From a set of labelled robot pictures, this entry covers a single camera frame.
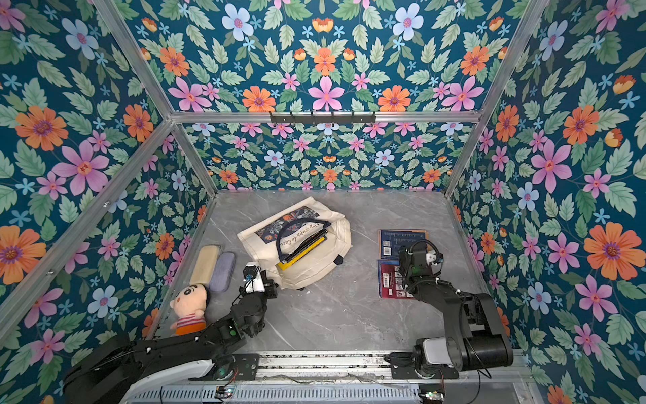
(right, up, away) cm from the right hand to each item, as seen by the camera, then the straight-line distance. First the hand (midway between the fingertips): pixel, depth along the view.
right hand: (407, 246), depth 93 cm
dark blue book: (-5, +1, +6) cm, 8 cm away
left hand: (-49, -5, -12) cm, 51 cm away
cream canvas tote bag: (-49, +3, -8) cm, 50 cm away
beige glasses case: (-76, -7, 0) cm, 76 cm away
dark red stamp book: (-7, -12, -2) cm, 14 cm away
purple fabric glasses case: (-68, -10, -2) cm, 69 cm away
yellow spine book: (-46, -7, 0) cm, 46 cm away
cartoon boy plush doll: (-73, -17, -14) cm, 77 cm away
